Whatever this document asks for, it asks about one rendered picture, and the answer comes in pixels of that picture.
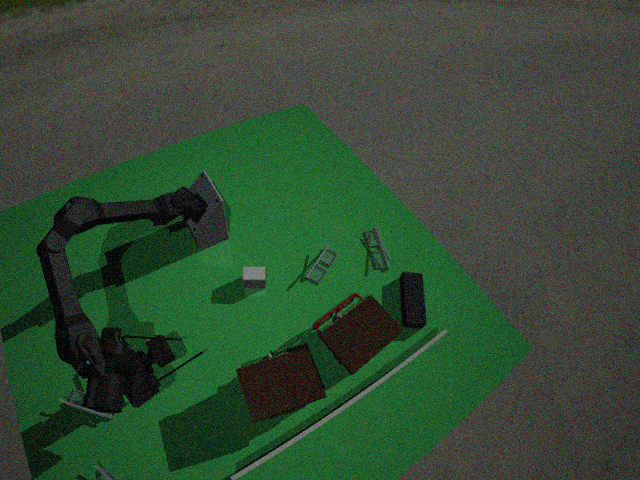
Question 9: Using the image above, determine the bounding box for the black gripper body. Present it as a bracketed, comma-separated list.
[120, 335, 175, 379]

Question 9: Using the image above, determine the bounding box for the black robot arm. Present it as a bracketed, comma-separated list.
[37, 186, 208, 413]

